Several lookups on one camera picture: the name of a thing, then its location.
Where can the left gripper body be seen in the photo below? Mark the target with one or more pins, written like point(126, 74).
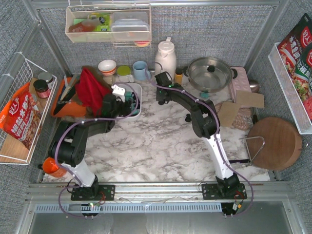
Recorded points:
point(126, 105)

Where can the black coffee capsule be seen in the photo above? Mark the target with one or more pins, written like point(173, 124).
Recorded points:
point(188, 118)
point(135, 102)

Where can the orange cup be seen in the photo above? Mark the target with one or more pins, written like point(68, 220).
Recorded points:
point(50, 167)

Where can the orange plastic tray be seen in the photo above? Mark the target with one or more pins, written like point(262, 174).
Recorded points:
point(70, 109)

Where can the green lidded cup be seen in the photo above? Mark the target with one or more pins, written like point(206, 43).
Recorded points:
point(124, 74)

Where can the red lidded jar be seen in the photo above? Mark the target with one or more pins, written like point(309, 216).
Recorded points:
point(41, 88)

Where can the white thermos jug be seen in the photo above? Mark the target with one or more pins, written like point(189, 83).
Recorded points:
point(166, 58)

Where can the green coffee capsule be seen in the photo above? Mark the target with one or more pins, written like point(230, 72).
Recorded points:
point(128, 95)
point(204, 95)

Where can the white plastic storage basket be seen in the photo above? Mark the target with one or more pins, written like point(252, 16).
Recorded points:
point(119, 89)

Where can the red cloth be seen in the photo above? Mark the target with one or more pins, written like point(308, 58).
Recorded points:
point(91, 90)

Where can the cardboard sheet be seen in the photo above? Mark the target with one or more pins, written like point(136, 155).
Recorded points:
point(249, 99)
point(227, 113)

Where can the yellow spice bottle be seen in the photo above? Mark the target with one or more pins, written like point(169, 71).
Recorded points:
point(178, 75)

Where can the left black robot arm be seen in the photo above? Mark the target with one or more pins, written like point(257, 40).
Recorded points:
point(69, 143)

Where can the black chef knife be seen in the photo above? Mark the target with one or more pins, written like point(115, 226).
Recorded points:
point(65, 96)

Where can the pink striped oven mitt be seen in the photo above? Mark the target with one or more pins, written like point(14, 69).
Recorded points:
point(243, 120)

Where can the pink box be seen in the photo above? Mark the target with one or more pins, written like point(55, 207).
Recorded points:
point(239, 82)

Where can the white wire basket right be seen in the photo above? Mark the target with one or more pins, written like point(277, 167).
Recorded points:
point(296, 107)

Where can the metal wire stand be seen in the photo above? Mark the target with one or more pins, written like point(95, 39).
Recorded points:
point(253, 150)

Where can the orange snack bag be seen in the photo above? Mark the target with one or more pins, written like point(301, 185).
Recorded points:
point(19, 118)

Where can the white wire rack left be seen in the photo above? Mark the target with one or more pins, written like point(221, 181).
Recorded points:
point(12, 151)

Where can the white handled knife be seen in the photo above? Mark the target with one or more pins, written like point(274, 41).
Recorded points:
point(71, 83)

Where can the red seasoning packet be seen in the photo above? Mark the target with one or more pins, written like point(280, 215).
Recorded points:
point(296, 53)

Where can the blue mug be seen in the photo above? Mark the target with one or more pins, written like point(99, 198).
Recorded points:
point(140, 70)

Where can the steel pot with lid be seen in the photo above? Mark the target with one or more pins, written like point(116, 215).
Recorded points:
point(209, 75)

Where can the white orange striped bowl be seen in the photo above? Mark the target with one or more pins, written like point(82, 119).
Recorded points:
point(107, 67)

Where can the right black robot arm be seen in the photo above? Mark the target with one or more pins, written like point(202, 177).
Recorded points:
point(206, 125)

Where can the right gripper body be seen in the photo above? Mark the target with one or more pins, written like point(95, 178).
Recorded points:
point(161, 90)

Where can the clear plastic food box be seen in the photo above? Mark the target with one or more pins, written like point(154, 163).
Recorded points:
point(130, 26)

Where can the round wooden board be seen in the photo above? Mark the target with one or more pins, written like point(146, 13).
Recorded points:
point(283, 143)

